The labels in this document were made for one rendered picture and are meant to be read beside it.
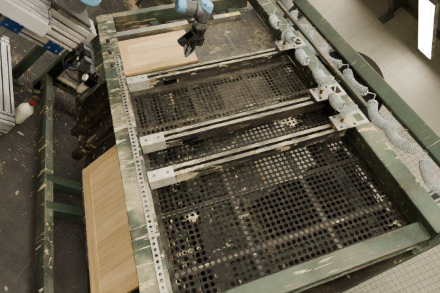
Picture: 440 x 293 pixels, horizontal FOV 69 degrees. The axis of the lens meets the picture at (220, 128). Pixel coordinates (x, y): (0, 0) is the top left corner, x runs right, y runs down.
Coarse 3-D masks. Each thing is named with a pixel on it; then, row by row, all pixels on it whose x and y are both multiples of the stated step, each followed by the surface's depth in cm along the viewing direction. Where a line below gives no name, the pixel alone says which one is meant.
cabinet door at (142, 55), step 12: (156, 36) 235; (168, 36) 235; (180, 36) 235; (120, 48) 225; (132, 48) 226; (144, 48) 226; (156, 48) 226; (168, 48) 226; (180, 48) 226; (132, 60) 217; (144, 60) 217; (156, 60) 218; (168, 60) 217; (180, 60) 217; (192, 60) 217; (132, 72) 209; (144, 72) 211
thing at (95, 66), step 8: (96, 40) 229; (80, 48) 214; (88, 48) 216; (96, 48) 224; (64, 56) 217; (72, 56) 223; (80, 56) 210; (88, 56) 210; (96, 56) 220; (64, 64) 213; (72, 64) 217; (80, 64) 206; (88, 64) 207; (96, 64) 215; (80, 72) 224; (88, 72) 206; (96, 72) 200; (104, 72) 205; (80, 80) 219; (88, 80) 199; (96, 80) 203; (104, 80) 201; (80, 88) 203; (88, 88) 208; (96, 88) 203; (80, 96) 210
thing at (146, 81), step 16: (272, 48) 218; (288, 48) 212; (208, 64) 208; (224, 64) 207; (240, 64) 212; (256, 64) 216; (128, 80) 196; (144, 80) 196; (160, 80) 200; (176, 80) 204
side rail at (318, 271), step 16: (416, 224) 142; (368, 240) 137; (384, 240) 137; (400, 240) 137; (416, 240) 137; (320, 256) 133; (336, 256) 133; (352, 256) 133; (368, 256) 133; (384, 256) 143; (288, 272) 129; (304, 272) 129; (320, 272) 129; (336, 272) 129; (240, 288) 125; (256, 288) 125; (272, 288) 125; (288, 288) 125; (304, 288) 134
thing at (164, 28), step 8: (216, 16) 248; (224, 16) 248; (232, 16) 249; (240, 16) 252; (168, 24) 241; (176, 24) 241; (184, 24) 241; (208, 24) 248; (120, 32) 234; (128, 32) 234; (136, 32) 234; (144, 32) 235; (152, 32) 237; (160, 32) 239; (120, 40) 234
